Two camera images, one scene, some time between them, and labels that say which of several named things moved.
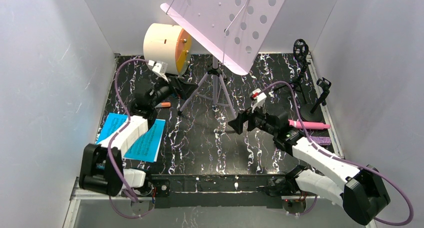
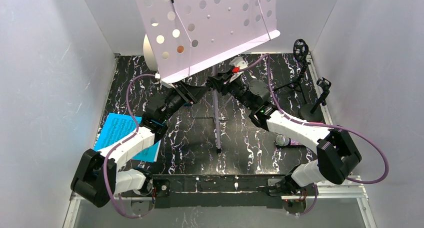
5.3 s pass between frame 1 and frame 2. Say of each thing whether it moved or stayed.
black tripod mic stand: stayed
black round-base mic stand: stayed
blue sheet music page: stayed
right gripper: moved
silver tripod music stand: moved
